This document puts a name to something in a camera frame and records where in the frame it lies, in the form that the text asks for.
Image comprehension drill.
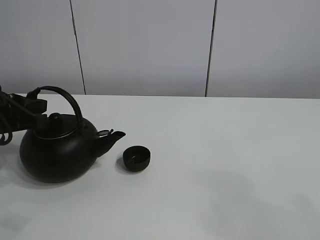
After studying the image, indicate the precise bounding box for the small black teacup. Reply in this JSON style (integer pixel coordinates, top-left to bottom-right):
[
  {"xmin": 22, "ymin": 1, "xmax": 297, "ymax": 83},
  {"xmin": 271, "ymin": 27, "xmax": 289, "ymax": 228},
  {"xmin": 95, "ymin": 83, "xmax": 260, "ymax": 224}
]
[{"xmin": 122, "ymin": 145, "xmax": 151, "ymax": 173}]

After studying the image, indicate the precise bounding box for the black round teapot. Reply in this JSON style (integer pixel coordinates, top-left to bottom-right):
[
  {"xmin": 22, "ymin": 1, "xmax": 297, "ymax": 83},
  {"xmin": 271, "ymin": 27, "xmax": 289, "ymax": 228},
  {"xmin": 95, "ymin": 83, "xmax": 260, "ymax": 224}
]
[{"xmin": 19, "ymin": 86, "xmax": 126, "ymax": 183}]

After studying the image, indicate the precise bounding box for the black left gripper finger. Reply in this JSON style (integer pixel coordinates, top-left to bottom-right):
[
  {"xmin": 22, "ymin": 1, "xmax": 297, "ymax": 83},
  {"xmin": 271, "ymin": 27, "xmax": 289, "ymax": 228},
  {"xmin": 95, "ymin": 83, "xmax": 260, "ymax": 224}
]
[
  {"xmin": 9, "ymin": 93, "xmax": 48, "ymax": 115},
  {"xmin": 9, "ymin": 114, "xmax": 51, "ymax": 132}
]

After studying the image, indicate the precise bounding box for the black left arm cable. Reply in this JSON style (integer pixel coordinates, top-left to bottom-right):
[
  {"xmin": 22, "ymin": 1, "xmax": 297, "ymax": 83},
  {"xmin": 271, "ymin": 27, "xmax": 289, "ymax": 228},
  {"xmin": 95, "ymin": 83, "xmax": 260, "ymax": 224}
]
[{"xmin": 0, "ymin": 84, "xmax": 38, "ymax": 147}]

